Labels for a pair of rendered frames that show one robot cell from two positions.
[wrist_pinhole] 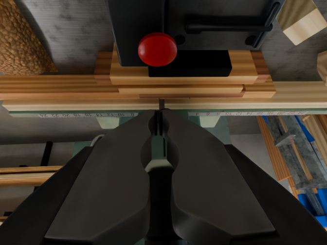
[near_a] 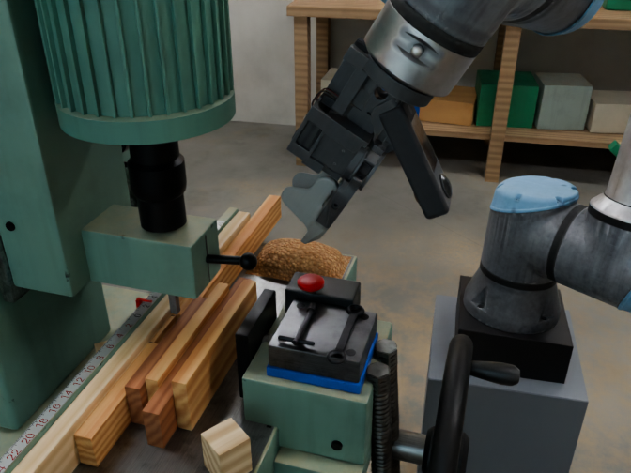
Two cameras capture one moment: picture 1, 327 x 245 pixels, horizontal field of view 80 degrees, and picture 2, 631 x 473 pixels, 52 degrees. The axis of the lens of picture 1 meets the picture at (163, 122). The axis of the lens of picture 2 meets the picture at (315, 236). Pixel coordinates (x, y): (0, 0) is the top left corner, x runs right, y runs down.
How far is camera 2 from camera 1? 64 cm
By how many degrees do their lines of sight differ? 65
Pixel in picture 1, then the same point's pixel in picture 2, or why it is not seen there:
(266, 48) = (165, 453)
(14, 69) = (279, 246)
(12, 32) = (307, 266)
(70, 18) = not seen: hidden behind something
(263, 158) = not seen: outside the picture
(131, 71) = (248, 298)
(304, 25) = (230, 434)
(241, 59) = (195, 395)
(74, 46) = not seen: hidden behind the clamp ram
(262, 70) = (164, 413)
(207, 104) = (131, 351)
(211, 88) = (177, 351)
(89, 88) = (224, 274)
